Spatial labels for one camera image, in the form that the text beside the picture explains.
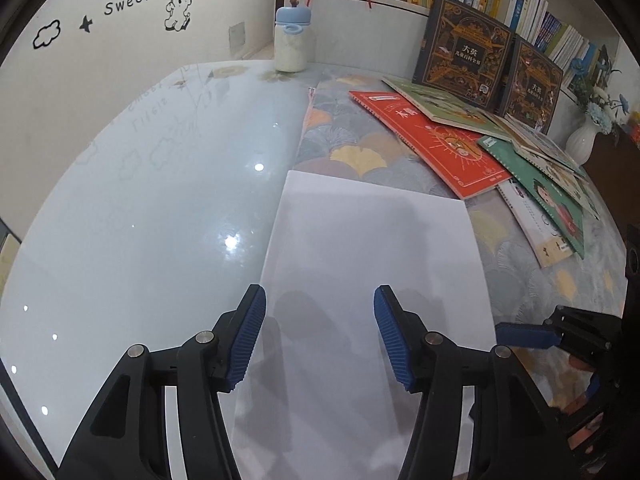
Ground cloud wall decal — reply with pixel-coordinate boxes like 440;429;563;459
32;20;62;50

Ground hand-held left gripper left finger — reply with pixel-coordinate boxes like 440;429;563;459
57;284;267;480

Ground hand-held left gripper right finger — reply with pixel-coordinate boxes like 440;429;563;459
374;284;581;480

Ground white paper sheet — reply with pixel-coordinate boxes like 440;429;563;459
215;170;501;480

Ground row of white blue books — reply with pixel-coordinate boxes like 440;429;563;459
510;0;601;76

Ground white book with tan corner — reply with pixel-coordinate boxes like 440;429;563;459
497;180;573;268

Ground red book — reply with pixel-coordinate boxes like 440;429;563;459
348;90;512;201

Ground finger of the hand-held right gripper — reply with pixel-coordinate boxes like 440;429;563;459
495;323;561;349

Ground dark ornate hardcover book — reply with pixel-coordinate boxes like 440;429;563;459
500;35;565;136
412;0;518;106

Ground light green picture book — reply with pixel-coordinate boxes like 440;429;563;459
382;76;521;143

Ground wall access panel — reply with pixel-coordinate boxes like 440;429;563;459
229;22;249;58

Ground illustrated picture book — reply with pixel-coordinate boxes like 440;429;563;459
520;152;601;221
505;112;588;178

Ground ginkgo patterned table mat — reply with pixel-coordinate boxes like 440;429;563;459
292;72;631;411

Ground white vase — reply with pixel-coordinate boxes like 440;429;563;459
565;112;601;166

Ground white bottle with blue lid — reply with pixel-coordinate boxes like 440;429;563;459
274;0;316;73

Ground green book with girl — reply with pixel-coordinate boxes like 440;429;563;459
477;135;586;260

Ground blue artificial flowers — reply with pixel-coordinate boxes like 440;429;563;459
570;45;640;136

